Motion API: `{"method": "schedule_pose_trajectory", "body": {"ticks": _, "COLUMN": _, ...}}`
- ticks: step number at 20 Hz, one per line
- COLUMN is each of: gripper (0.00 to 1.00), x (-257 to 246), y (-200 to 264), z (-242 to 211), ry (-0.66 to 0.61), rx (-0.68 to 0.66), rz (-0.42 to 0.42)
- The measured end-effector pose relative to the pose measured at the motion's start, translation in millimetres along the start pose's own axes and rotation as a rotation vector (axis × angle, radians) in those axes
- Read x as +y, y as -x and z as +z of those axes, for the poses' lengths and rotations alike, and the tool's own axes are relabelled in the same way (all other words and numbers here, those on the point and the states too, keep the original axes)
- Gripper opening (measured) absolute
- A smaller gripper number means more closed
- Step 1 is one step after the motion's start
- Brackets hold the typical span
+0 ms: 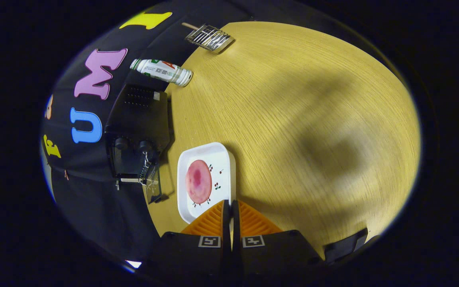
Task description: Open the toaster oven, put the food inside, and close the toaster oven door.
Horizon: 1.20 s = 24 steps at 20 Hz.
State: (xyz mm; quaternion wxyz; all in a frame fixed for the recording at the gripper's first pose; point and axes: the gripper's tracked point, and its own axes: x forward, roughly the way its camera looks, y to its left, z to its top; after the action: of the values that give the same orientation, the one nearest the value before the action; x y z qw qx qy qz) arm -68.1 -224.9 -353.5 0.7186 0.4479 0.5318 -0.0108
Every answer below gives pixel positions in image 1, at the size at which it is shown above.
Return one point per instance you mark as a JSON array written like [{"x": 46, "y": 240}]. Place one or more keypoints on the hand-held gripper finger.
[
  {"x": 226, "y": 223},
  {"x": 236, "y": 223}
]

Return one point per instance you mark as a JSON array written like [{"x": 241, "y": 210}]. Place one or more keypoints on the pink ham slice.
[{"x": 198, "y": 181}]

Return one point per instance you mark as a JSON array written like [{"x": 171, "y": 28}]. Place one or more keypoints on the white square plate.
[{"x": 223, "y": 167}]

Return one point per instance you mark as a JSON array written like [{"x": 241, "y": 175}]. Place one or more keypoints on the black toaster oven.
[{"x": 140, "y": 115}]

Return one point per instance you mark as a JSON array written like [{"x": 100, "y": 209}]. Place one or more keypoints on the black backdrop cloth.
[{"x": 86, "y": 207}]

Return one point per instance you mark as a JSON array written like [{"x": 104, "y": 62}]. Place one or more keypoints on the white plastic bottle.
[{"x": 161, "y": 71}]

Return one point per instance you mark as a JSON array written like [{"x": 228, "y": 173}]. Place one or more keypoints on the wooden stick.
[{"x": 189, "y": 26}]

